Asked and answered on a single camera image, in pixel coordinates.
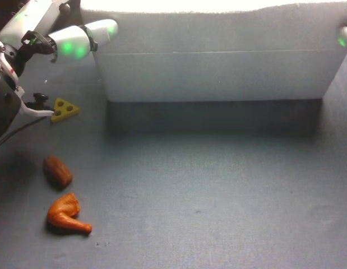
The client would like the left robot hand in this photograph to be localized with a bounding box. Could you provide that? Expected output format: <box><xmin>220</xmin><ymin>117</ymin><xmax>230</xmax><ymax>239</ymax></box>
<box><xmin>0</xmin><ymin>0</ymin><xmax>119</xmax><ymax>64</ymax></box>

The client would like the white styrofoam box lid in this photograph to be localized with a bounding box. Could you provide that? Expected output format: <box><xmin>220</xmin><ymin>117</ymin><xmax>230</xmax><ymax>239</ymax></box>
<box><xmin>79</xmin><ymin>0</ymin><xmax>347</xmax><ymax>54</ymax></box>

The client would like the yellow toy cheese wedge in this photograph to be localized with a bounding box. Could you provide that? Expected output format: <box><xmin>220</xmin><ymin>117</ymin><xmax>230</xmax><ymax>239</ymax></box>
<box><xmin>50</xmin><ymin>97</ymin><xmax>81</xmax><ymax>123</ymax></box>

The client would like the orange toy chicken drumstick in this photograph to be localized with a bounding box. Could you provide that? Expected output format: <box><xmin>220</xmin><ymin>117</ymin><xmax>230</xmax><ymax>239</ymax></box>
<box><xmin>47</xmin><ymin>192</ymin><xmax>93</xmax><ymax>235</ymax></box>

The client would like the grey table cloth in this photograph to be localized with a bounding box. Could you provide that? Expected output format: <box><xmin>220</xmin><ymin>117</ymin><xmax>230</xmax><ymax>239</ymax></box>
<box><xmin>0</xmin><ymin>52</ymin><xmax>347</xmax><ymax>269</ymax></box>

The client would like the wrist camera on white bracket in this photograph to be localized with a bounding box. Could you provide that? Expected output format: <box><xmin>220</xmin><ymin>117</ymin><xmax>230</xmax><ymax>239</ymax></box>
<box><xmin>15</xmin><ymin>86</ymin><xmax>55</xmax><ymax>117</ymax></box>

